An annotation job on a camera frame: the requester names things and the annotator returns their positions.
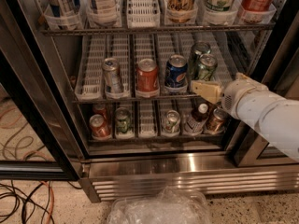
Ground wire fridge shelf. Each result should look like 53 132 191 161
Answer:
72 93 204 105
88 133 224 143
39 23 275 36

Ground empty white tray top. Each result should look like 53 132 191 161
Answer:
126 0 160 28

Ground top wire fridge shelf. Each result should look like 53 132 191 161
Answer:
39 23 275 36

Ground silver soda can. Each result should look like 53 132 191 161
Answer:
102 57 124 93

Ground empty white tray middle left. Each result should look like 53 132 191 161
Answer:
75 35 106 101

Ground empty white tray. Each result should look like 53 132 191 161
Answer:
205 31 246 87
75 35 106 101
126 0 160 28
138 101 157 138

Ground green soda can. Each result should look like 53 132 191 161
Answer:
189 41 211 73
192 54 218 81

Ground blue pepsi can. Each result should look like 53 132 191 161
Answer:
164 54 188 88

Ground orange cable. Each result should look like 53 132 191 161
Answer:
40 180 56 224

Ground gold brown top shelf can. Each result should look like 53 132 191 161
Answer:
167 0 195 23

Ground bottom wire fridge shelf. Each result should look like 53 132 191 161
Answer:
88 133 224 143

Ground red can shelf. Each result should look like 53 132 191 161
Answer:
93 104 109 121
89 114 110 138

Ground front red can bottom shelf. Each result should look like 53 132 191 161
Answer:
89 114 110 138

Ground rear red can bottom shelf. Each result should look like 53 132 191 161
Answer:
93 104 109 121

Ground stainless steel display fridge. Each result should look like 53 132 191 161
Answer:
0 0 298 203

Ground empty white tray middle right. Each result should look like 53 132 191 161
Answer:
205 31 246 87

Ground middle wire fridge shelf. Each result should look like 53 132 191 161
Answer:
72 93 204 105

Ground open glass fridge door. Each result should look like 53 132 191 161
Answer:
0 49 80 181

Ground empty white tray bottom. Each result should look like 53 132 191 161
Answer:
138 101 157 138

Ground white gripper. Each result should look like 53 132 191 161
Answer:
191 72 268 119

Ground clear plastic bag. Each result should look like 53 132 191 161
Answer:
107 187 212 224

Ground front brown can bottom shelf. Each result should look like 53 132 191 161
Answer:
205 108 227 134

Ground black cables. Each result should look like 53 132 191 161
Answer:
0 180 82 224

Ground orange soda can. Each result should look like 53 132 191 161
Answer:
136 59 158 91

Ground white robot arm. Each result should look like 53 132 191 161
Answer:
191 73 299 161

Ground white green can bottom shelf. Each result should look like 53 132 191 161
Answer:
163 110 180 133

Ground brown bottle white cap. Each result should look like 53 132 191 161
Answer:
184 103 208 133

